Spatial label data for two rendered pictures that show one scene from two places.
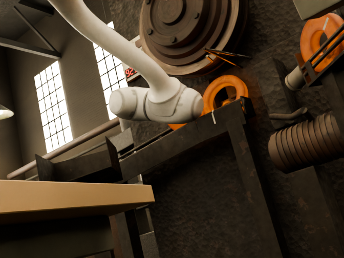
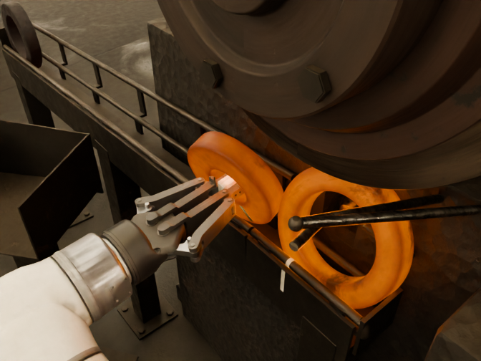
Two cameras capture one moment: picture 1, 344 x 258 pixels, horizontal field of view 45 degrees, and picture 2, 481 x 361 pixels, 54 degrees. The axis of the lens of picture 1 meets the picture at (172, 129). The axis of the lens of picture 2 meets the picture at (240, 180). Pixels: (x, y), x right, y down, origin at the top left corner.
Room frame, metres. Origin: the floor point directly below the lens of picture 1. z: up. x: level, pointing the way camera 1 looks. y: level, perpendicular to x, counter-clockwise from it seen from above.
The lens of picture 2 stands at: (1.02, -0.21, 1.18)
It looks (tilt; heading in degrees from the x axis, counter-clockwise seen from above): 39 degrees down; 16
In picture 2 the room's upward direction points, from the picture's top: straight up
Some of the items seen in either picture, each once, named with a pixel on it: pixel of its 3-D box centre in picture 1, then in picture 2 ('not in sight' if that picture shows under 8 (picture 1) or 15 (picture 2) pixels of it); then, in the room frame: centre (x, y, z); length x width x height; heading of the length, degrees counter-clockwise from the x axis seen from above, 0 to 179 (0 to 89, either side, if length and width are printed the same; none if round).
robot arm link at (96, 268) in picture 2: not in sight; (94, 274); (1.32, 0.05, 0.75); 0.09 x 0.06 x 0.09; 59
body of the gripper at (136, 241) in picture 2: not in sight; (147, 241); (1.38, 0.01, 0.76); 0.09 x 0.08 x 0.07; 149
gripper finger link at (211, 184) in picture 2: not in sight; (184, 208); (1.45, -0.01, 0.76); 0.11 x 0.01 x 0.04; 151
